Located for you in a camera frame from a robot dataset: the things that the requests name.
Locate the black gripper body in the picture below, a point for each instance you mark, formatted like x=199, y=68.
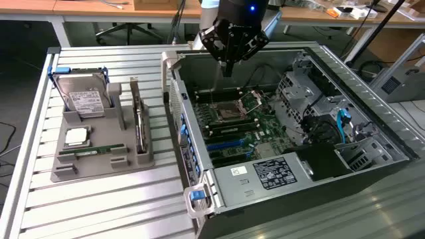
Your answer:
x=239, y=15

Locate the black graphics card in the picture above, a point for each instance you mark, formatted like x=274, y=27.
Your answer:
x=139, y=119

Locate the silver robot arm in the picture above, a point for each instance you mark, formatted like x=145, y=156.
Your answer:
x=207, y=10

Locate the cluttered wooden desk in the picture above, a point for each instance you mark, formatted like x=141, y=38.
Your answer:
x=308, y=15

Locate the cardboard box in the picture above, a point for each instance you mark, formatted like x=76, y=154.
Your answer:
x=156, y=5

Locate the metal disk bay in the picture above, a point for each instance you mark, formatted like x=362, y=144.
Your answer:
x=294, y=92

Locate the metal socket cover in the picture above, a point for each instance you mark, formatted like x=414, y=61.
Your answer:
x=251, y=102

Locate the thin locking lever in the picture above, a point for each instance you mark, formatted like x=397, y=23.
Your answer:
x=212, y=99

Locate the black office chair base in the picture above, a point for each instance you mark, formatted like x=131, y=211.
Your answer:
x=128, y=27

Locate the CPU socket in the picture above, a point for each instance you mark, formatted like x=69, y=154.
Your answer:
x=229, y=113

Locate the white black desk device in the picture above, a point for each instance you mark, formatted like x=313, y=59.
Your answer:
x=354, y=13

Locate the green motherboard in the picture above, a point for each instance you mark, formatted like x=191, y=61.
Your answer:
x=265, y=124

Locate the dark installed RAM stick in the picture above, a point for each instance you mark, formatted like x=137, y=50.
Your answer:
x=232, y=129

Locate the black tripod pole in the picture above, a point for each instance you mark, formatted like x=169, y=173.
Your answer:
x=381, y=25

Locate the long wooden desk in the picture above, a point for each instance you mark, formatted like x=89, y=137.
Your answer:
x=83, y=8

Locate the silver chipset heatsink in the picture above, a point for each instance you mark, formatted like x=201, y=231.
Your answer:
x=265, y=150

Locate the silver hard disk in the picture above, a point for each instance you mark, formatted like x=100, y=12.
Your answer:
x=83, y=99

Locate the long black expansion slot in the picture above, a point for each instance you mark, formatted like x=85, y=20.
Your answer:
x=232, y=162
x=229, y=155

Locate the blue disk carrier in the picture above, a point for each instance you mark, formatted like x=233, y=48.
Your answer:
x=63, y=70

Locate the grey equipment cabinet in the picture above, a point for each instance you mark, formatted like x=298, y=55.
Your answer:
x=408, y=84

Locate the black fan shroud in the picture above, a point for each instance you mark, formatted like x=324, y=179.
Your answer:
x=318, y=159

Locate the green RAM stick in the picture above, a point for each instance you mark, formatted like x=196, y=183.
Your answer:
x=96, y=150

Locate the silver CPU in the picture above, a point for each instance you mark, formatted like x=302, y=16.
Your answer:
x=76, y=137

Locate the grey power supply unit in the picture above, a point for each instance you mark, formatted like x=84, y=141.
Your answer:
x=232, y=189

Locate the grey parts rack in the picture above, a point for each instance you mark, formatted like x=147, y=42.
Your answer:
x=99, y=164

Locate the grey desktop computer case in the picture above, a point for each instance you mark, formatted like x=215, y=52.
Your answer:
x=332, y=196

